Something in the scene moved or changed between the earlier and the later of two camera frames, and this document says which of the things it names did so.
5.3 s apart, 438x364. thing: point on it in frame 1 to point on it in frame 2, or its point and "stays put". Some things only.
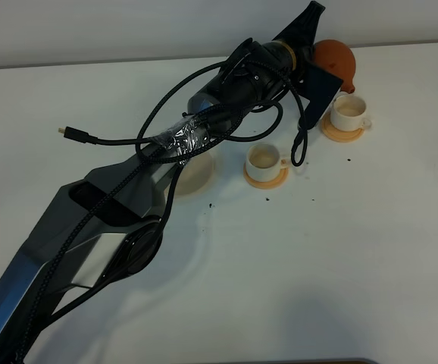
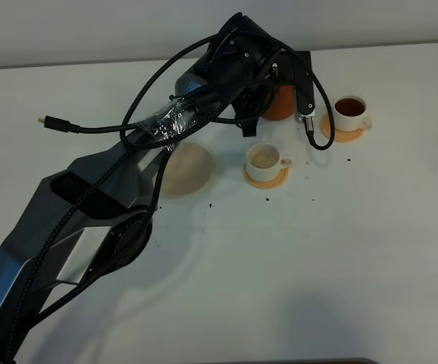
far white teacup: (348, 113) stays put
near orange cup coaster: (270, 184) stays put
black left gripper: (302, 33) to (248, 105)
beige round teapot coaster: (194, 176) stays put
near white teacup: (264, 163) stays put
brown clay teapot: (337, 58) to (282, 108)
